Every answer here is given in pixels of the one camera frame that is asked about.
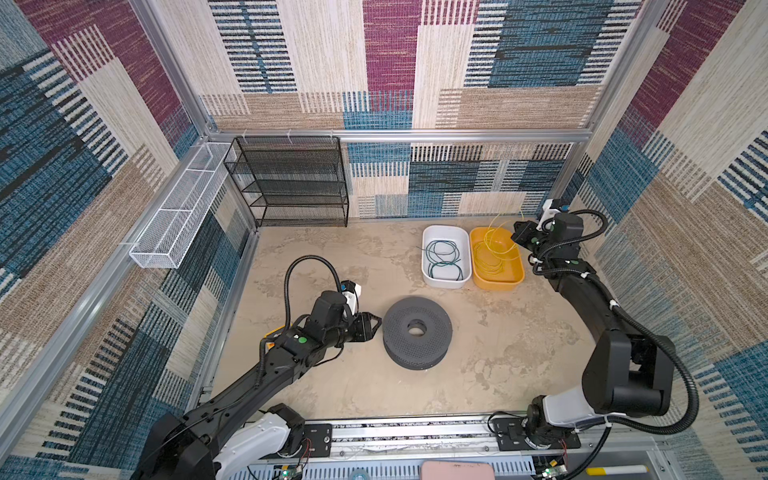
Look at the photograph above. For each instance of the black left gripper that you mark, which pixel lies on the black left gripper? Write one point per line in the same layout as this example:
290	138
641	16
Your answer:
363	330

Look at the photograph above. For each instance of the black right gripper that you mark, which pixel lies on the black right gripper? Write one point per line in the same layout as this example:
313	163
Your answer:
520	235

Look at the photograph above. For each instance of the dark grey foam spool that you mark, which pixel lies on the dark grey foam spool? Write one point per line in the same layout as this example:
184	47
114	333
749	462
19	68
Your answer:
417	333

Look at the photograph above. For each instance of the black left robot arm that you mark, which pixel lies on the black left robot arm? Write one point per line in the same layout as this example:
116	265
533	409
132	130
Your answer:
216	439

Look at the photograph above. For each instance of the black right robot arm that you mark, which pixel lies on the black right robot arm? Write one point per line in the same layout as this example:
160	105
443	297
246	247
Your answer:
634	377

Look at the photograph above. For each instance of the yellow plastic bin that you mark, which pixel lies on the yellow plastic bin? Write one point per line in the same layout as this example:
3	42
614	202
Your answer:
496	259

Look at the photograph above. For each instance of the white plastic bin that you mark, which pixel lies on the white plastic bin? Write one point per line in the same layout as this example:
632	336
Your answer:
446	257

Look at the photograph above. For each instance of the yellow calculator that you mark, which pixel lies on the yellow calculator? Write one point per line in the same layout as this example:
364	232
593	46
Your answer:
272	336

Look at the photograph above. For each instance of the yellow white marker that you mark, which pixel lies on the yellow white marker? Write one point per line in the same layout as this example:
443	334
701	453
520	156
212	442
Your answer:
617	470

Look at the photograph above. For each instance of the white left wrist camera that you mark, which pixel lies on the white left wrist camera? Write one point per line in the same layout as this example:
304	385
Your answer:
351	292

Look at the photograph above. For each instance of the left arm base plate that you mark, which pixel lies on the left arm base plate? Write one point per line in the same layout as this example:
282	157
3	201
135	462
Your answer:
311	440

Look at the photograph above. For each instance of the aluminium mounting rail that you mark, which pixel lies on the aluminium mounting rail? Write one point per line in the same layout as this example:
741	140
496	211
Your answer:
395	448

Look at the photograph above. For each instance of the black wire shelf rack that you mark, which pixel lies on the black wire shelf rack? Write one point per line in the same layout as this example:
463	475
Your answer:
291	181

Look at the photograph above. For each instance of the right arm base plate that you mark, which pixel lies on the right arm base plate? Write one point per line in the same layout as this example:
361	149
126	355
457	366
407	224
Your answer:
511	436

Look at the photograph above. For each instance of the white wire mesh basket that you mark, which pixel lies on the white wire mesh basket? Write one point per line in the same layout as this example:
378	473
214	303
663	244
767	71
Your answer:
165	241

